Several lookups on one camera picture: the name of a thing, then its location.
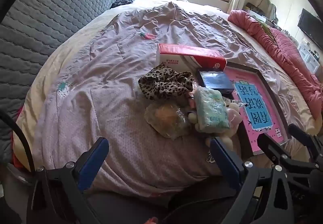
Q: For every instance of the olive green cloth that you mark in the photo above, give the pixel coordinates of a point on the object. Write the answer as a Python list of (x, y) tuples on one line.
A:
[(267, 29)]

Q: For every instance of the dark patterned cloth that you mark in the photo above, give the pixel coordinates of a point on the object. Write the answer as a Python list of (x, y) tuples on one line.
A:
[(123, 0)]

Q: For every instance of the black television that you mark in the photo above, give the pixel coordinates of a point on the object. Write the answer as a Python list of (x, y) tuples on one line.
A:
[(310, 27)]

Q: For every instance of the bagged beige puff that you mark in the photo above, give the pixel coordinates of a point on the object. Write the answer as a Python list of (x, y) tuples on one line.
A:
[(165, 118)]

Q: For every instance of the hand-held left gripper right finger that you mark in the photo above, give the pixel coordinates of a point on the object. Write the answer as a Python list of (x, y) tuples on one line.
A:
[(224, 158)]

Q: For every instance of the dresser mirror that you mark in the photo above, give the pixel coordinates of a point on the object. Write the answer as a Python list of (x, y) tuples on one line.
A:
[(267, 8)]

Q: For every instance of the red cloth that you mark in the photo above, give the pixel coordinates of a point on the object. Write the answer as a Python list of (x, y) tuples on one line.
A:
[(20, 161)]

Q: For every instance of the white drawer cabinet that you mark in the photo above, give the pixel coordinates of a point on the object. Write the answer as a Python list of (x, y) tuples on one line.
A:
[(307, 57)]

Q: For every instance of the leopard print scrunchie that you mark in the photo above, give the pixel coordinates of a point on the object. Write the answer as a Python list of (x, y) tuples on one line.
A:
[(164, 82)]

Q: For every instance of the green tissue packet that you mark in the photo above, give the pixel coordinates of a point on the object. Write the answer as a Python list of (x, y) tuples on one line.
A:
[(210, 110)]

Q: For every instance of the grey quilted headboard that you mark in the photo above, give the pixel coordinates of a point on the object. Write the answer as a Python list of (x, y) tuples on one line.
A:
[(50, 12)]

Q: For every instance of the pink quilt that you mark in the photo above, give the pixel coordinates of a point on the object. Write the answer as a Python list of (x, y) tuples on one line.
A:
[(285, 54)]

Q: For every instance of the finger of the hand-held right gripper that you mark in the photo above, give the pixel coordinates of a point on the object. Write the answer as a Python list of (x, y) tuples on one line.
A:
[(272, 149), (305, 140)]

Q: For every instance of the purple strawberry duvet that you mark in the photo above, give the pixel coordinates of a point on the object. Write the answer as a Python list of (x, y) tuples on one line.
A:
[(101, 113)]

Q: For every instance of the white and pink plush toy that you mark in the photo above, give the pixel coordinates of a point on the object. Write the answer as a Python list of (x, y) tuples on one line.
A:
[(233, 115)]

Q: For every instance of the dark blue box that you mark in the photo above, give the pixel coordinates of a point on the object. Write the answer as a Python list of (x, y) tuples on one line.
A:
[(214, 80)]

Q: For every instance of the pink book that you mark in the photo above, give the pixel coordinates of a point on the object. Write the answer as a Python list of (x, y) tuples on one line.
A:
[(246, 142), (254, 102)]

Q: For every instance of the bed with cream sheet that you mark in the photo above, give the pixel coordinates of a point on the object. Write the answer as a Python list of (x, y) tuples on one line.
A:
[(37, 87)]

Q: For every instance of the red and white tissue box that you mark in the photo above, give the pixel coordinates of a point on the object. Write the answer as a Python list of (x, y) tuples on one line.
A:
[(191, 54)]

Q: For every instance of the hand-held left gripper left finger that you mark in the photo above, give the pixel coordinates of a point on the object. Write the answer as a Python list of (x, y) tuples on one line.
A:
[(93, 161)]

